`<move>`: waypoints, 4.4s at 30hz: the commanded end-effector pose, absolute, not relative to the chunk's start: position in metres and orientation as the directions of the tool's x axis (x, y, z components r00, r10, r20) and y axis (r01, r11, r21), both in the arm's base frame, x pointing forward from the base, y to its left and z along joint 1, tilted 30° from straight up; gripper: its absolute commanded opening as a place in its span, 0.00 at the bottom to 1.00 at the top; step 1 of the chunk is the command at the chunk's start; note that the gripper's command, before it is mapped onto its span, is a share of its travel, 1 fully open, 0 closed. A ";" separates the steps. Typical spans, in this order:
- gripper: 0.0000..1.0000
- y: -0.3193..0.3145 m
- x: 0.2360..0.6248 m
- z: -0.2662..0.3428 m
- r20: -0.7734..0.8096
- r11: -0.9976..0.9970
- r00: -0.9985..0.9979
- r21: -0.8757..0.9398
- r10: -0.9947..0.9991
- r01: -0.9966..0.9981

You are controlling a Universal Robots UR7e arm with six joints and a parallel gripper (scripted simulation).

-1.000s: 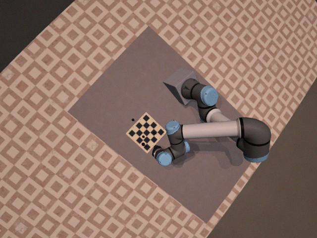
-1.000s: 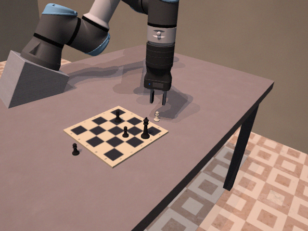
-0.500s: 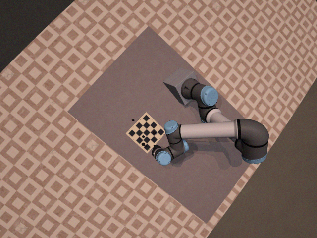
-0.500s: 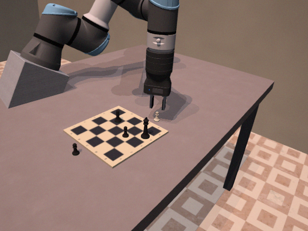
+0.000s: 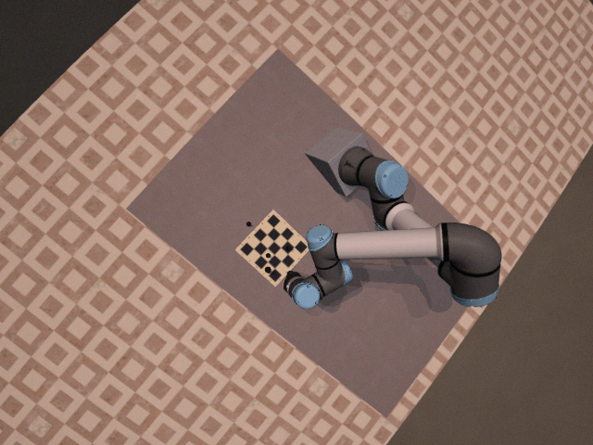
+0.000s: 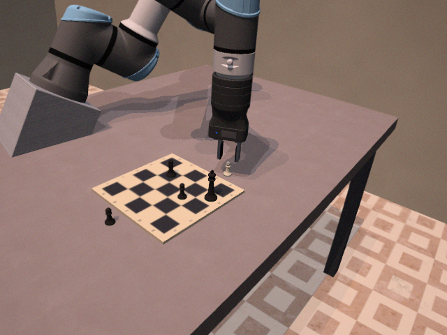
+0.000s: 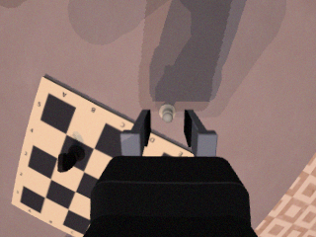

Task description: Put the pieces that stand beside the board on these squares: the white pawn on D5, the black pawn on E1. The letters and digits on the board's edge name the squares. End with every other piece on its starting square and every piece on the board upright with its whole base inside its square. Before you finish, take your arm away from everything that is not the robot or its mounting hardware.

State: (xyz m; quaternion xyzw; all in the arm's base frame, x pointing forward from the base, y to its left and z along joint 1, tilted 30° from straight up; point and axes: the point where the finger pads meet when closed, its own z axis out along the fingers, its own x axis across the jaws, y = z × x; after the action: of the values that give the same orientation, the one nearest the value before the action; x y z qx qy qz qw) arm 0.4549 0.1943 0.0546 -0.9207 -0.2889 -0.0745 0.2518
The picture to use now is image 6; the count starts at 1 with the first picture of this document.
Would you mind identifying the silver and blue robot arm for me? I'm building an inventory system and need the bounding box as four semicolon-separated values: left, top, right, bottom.
29;0;261;103

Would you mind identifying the tan and black chessboard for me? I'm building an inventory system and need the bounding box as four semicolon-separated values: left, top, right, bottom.
92;154;244;244

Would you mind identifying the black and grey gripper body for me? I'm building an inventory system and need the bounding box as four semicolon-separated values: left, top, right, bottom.
208;49;256;142

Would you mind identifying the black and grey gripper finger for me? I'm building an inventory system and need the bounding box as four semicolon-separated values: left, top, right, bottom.
213;138;224;160
235;142;242;163

